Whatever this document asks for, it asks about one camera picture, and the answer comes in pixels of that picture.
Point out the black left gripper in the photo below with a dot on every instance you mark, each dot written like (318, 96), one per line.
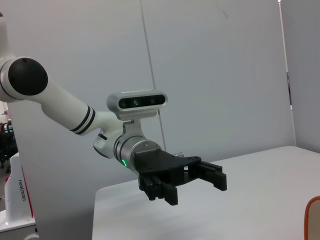
(160, 162)

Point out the beige food bag orange trim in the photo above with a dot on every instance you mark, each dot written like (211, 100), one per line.
(313, 220)

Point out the white robot base with logo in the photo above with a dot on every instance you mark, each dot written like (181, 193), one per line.
(17, 200)

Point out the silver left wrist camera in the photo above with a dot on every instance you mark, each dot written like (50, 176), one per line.
(137, 102)

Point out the grey partition hinge bracket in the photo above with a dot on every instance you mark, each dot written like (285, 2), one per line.
(289, 90)

